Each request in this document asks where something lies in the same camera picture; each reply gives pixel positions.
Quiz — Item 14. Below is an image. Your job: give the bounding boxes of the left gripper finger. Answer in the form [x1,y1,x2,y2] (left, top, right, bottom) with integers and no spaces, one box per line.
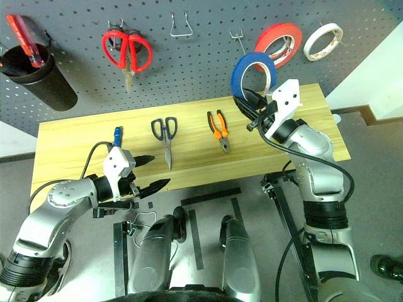
[134,155,156,168]
[138,178,171,199]

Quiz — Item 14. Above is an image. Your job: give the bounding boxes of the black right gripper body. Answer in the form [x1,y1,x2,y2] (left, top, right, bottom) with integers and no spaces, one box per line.
[246,102,280,133]

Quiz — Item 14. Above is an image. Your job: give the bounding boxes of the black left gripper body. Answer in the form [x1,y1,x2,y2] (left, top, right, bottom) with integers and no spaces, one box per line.
[118,172,142,199]

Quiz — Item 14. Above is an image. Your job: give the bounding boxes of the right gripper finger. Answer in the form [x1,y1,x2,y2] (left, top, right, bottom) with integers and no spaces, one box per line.
[232,96,263,124]
[242,89,268,110]

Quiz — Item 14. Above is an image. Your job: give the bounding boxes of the dark blue handled scissors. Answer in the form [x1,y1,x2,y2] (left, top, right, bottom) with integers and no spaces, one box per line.
[150,116,178,172]

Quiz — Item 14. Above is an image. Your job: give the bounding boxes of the blue tape roll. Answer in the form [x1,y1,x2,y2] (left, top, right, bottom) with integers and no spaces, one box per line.
[231,52,278,99]

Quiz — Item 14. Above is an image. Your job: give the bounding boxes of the orange and black pliers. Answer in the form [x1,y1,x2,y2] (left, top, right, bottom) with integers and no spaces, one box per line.
[207,109,231,154]

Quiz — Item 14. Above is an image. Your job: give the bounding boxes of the long black floor tape strip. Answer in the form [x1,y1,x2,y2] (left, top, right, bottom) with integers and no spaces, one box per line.
[181,187,242,205]

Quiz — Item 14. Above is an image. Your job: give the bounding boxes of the red tape roll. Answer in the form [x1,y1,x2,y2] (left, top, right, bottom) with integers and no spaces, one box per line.
[254,23,304,72]

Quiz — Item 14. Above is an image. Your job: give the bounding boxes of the grey perforated pegboard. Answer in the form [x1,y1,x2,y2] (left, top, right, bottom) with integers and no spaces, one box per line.
[0,0,403,138]

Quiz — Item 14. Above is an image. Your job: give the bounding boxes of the white tape roll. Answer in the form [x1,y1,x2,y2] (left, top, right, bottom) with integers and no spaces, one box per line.
[303,23,344,62]

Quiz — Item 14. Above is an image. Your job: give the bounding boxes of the short black floor tape strip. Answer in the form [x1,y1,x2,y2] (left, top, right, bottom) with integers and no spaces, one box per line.
[231,197,245,221]

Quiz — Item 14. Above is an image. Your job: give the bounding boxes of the silver left robot thigh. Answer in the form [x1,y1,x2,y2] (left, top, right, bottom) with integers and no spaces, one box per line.
[127,215,186,298]

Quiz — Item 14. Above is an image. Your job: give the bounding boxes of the silver robot thigh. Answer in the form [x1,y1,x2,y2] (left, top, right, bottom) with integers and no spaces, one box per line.
[127,215,186,298]
[219,215,262,302]

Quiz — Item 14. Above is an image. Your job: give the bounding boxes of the silver single peg hook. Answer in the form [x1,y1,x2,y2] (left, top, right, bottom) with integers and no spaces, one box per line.
[229,30,247,56]

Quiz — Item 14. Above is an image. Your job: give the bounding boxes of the silver right robot thigh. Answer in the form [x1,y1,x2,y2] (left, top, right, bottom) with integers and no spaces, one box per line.
[219,215,262,302]

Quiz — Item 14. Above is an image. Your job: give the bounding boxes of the black rounded robot torso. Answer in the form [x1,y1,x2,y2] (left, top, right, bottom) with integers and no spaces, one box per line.
[116,284,240,302]

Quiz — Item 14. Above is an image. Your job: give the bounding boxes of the black cup holder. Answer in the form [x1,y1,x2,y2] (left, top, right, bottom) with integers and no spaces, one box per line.
[0,43,78,113]

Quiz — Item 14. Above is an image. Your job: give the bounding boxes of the silver double peg hook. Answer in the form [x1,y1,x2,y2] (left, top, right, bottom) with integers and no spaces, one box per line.
[106,18,125,33]

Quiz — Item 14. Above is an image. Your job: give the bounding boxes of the black shoe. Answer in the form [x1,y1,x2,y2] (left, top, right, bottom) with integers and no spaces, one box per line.
[370,254,403,281]

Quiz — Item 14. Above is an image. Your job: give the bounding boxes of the thin bent wire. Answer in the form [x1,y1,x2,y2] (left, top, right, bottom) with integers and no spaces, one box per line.
[127,210,158,249]

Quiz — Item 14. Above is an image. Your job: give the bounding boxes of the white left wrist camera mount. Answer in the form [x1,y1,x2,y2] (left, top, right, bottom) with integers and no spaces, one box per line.
[103,146,137,202]

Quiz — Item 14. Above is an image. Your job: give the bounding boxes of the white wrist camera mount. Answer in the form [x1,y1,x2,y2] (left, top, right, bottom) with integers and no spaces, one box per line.
[263,79,304,139]
[103,146,137,202]

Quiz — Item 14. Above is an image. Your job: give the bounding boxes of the black table leg frame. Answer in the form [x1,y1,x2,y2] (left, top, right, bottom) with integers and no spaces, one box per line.
[93,201,139,218]
[260,171,319,302]

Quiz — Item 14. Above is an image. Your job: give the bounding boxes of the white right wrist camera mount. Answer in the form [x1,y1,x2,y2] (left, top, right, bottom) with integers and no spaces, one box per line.
[263,79,304,139]

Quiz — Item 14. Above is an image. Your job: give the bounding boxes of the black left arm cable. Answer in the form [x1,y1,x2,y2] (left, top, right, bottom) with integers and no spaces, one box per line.
[28,141,113,216]

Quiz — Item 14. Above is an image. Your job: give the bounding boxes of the silver wire loop hook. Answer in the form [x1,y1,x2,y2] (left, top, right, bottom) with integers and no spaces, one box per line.
[170,11,193,38]

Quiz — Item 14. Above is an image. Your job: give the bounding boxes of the red handled scissors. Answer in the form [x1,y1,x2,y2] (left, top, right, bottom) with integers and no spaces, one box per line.
[101,30,154,94]

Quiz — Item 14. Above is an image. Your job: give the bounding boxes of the red handled screwdriver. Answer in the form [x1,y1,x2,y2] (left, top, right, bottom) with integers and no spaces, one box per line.
[5,14,48,69]

